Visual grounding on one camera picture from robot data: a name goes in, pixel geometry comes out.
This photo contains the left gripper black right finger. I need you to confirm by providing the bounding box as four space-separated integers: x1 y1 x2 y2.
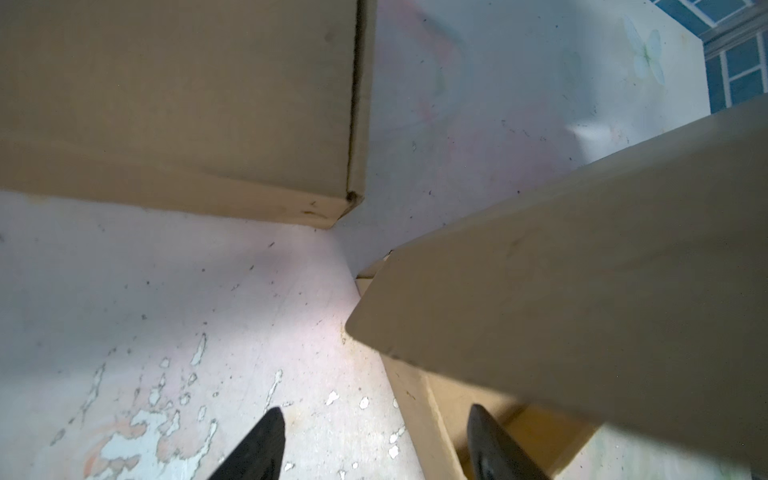
467 404 549 480

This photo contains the brown cardboard box stack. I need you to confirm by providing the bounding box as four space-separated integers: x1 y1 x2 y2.
346 97 767 473

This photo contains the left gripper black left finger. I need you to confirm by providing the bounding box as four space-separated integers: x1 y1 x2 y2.
209 407 286 480

